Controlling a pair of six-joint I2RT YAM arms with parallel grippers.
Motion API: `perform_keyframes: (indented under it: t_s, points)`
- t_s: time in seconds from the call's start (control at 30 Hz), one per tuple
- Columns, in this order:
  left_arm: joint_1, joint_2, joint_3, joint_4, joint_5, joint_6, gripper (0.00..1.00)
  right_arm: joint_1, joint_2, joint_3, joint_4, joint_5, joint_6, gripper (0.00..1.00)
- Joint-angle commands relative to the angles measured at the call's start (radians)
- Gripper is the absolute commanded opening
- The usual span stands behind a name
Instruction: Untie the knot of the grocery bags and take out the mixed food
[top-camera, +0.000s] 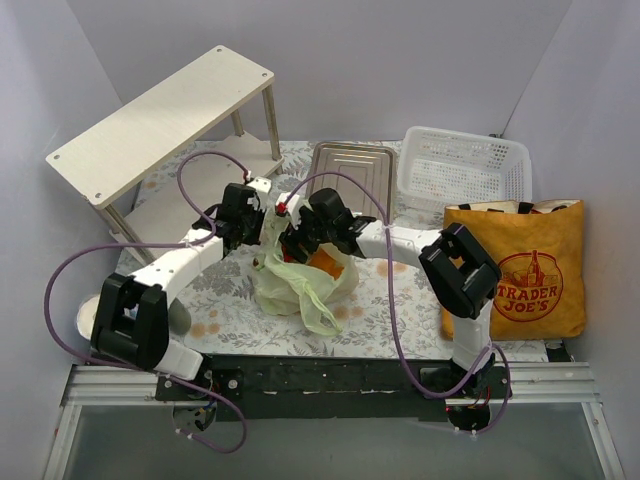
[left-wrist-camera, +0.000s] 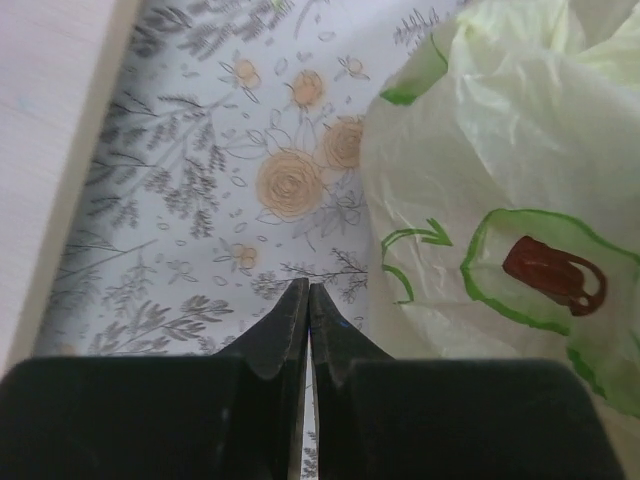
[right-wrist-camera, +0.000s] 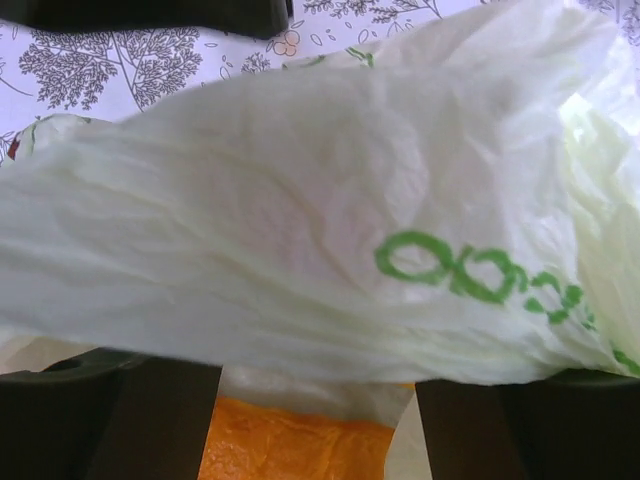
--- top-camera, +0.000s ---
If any light green plastic grocery bag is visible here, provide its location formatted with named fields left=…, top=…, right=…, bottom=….
left=251, top=213, right=359, bottom=336

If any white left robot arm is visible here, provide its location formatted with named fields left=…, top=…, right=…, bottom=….
left=90, top=177, right=272, bottom=400

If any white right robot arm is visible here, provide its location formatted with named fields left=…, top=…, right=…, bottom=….
left=275, top=188, right=501, bottom=398

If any long orange toy bread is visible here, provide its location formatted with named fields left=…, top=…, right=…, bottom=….
left=307, top=249, right=344, bottom=280

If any floral patterned table mat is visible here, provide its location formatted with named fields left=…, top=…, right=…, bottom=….
left=135, top=141, right=548, bottom=362

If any stainless steel tray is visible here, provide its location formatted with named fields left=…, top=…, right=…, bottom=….
left=306, top=142, right=396, bottom=220

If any white wooden two-tier shelf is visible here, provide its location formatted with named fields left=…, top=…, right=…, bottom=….
left=46, top=45, right=282, bottom=264

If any white plastic perforated basket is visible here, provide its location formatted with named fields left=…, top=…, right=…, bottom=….
left=397, top=126, right=532, bottom=211

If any mustard yellow tote bag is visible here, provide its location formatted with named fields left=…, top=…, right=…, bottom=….
left=443, top=199, right=586, bottom=341

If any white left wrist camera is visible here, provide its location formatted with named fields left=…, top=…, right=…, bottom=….
left=247, top=177, right=272, bottom=197

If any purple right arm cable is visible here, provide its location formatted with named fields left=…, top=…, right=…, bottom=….
left=282, top=171, right=513, bottom=434

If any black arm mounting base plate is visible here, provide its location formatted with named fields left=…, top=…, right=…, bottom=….
left=154, top=354, right=516, bottom=424

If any aluminium frame rail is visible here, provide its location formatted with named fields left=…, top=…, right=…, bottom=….
left=43, top=362, right=624, bottom=479

